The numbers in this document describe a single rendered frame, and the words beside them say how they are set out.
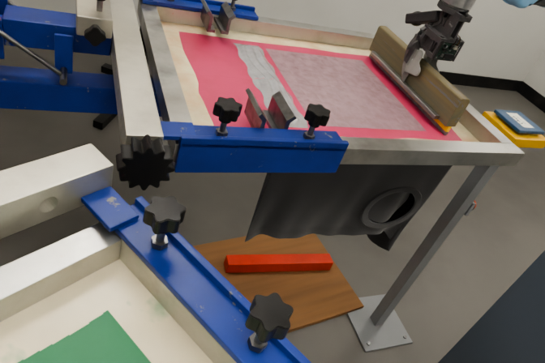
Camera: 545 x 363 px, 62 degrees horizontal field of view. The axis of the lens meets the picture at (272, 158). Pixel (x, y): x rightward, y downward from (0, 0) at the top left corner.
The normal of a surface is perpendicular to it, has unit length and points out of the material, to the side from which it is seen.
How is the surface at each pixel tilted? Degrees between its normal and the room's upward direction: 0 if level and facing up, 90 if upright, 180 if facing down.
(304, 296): 0
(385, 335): 0
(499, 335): 90
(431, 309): 0
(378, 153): 90
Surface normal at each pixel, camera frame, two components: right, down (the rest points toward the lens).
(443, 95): -0.91, 0.00
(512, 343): -0.80, 0.16
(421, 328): 0.27, -0.77
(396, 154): 0.31, 0.64
